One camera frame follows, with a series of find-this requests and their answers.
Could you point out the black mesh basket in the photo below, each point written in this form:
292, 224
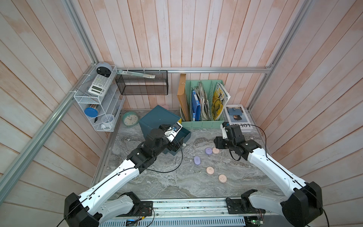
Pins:
129, 85

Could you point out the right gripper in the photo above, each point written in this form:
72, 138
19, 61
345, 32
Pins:
218, 142

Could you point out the brown envelope folder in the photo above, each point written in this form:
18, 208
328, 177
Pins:
181, 95

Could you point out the white calculator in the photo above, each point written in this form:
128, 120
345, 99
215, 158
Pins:
100, 85

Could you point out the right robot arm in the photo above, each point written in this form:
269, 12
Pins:
301, 202

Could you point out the round grey speaker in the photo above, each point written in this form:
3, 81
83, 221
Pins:
104, 69

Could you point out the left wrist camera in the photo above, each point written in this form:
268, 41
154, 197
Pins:
172, 132

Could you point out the yellow magazine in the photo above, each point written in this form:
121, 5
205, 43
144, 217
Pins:
219, 99

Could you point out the pink earphone case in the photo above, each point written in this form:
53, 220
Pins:
210, 170
215, 150
222, 178

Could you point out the ruler on basket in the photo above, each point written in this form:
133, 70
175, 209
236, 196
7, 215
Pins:
136, 74

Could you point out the green file organizer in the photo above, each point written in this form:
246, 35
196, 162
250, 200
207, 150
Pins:
209, 87

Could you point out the pink earphone case middle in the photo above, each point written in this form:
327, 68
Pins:
210, 170

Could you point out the pink earphone case top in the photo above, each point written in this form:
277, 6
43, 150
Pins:
215, 150

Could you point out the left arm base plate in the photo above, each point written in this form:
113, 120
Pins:
143, 209

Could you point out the white wire shelf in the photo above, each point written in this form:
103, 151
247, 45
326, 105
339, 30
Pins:
111, 103

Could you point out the white cup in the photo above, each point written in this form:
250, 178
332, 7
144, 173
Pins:
107, 121

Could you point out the purple earphone case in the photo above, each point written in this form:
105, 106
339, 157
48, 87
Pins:
208, 151
197, 160

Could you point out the pink earphone case bottom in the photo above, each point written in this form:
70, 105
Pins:
222, 178

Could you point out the newspapers in organizer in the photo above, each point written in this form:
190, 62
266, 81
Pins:
204, 102

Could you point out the teal drawer cabinet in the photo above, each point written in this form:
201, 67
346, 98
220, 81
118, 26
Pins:
153, 126

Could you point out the blue lid jar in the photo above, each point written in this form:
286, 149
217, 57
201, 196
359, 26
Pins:
91, 111

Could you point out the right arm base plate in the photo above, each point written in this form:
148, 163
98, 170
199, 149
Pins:
241, 206

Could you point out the blue binder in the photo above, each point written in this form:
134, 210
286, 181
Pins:
196, 107

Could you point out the purple earphone case top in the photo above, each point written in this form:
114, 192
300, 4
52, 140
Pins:
208, 151

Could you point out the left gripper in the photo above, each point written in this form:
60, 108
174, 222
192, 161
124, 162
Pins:
174, 146

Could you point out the LOEWE book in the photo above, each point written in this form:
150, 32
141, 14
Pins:
237, 115

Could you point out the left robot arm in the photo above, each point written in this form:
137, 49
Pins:
93, 207

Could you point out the green alarm clock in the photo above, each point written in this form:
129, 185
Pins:
130, 119

